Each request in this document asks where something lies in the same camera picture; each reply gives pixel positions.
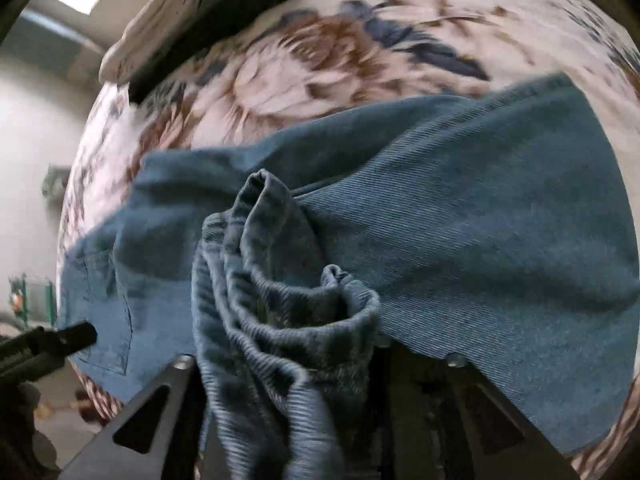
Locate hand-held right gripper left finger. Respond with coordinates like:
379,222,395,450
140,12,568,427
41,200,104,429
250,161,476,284
60,355,211,480

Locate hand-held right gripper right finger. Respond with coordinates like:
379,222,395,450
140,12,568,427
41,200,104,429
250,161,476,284
345,342,583,480

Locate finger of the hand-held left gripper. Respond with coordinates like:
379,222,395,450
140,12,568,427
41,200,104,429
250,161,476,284
0,322,98,381

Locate blue denim pants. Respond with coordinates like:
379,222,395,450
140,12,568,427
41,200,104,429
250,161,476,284
55,72,640,480

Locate green white rack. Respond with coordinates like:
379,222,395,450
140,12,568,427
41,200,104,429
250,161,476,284
7,272,56,322

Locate grey striped curtain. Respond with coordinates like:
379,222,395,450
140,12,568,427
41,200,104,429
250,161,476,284
5,10,106,63

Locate floral blanket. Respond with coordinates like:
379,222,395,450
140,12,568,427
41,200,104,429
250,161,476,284
57,0,640,480

